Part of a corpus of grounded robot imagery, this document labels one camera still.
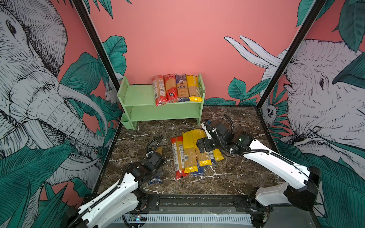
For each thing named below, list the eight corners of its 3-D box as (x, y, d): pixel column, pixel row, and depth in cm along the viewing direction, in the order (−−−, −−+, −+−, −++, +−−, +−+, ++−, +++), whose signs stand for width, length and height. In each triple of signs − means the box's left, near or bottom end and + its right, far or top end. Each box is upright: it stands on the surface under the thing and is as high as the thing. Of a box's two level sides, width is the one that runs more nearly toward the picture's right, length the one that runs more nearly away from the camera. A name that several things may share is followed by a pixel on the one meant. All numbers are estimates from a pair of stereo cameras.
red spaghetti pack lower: (175, 179, 84) (174, 177, 81) (171, 140, 101) (171, 137, 99) (188, 177, 85) (188, 175, 82) (182, 138, 102) (182, 136, 99)
